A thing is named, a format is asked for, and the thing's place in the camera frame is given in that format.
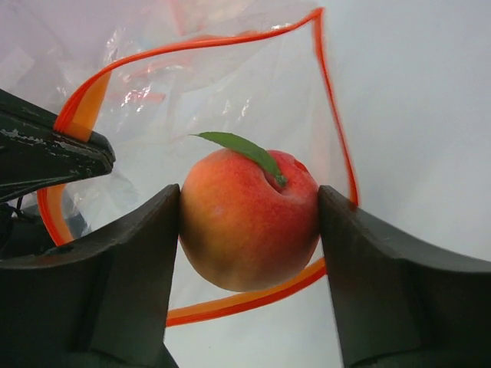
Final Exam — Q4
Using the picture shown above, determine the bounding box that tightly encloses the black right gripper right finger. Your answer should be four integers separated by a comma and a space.
318, 186, 490, 367

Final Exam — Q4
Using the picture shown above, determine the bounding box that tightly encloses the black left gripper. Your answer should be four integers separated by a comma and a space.
1, 90, 116, 259

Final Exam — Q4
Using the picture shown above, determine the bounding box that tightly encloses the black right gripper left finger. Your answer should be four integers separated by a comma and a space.
1, 184, 180, 367

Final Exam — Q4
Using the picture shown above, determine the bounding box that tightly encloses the orange red peach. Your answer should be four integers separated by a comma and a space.
180, 132, 320, 292

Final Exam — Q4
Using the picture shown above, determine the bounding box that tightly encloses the clear orange zip bag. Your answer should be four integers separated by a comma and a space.
36, 7, 360, 327

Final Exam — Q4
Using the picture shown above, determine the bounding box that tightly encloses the pile of clear zip bags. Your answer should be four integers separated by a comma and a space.
1, 1, 321, 138

